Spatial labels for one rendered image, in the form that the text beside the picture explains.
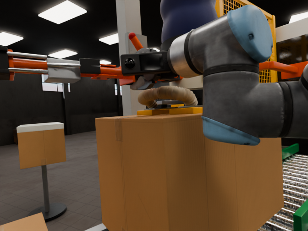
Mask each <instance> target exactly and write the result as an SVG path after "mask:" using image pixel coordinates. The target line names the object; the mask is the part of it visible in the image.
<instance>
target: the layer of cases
mask: <svg viewBox="0 0 308 231"><path fill-rule="evenodd" d="M0 231H48V229H47V226H46V223H45V220H44V217H43V214H42V212H41V213H38V214H34V215H31V216H29V217H26V218H22V219H19V220H16V221H13V222H10V223H7V224H4V225H0Z"/></svg>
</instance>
